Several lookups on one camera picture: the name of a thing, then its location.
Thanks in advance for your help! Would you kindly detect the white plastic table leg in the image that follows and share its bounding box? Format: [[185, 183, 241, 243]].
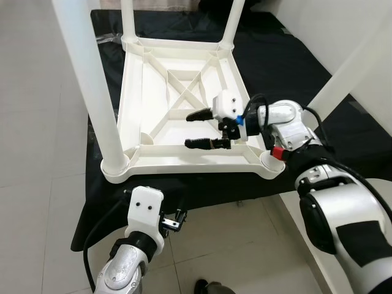
[[52, 0, 130, 178], [308, 12, 392, 123], [121, 0, 138, 47], [219, 0, 247, 48]]

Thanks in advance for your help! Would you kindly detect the white plastic table top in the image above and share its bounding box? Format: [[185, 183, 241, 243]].
[[100, 36, 287, 184]]

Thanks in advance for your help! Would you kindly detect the black tablecloth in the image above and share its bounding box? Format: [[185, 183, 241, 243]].
[[70, 9, 392, 252]]

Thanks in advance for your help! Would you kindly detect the beige covered bench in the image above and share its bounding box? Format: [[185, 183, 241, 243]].
[[101, 0, 203, 12]]

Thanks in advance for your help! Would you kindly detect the clear tape strip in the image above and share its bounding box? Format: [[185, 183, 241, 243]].
[[92, 34, 123, 45]]

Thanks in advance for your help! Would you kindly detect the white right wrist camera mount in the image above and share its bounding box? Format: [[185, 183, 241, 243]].
[[211, 90, 241, 120]]

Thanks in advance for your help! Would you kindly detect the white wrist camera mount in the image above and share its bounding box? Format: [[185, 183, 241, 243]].
[[126, 187, 166, 252], [211, 90, 241, 120]]

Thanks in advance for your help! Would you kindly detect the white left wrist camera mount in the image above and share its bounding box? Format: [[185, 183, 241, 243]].
[[126, 187, 166, 252]]

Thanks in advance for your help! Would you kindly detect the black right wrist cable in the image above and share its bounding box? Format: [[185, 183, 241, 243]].
[[236, 94, 334, 154]]

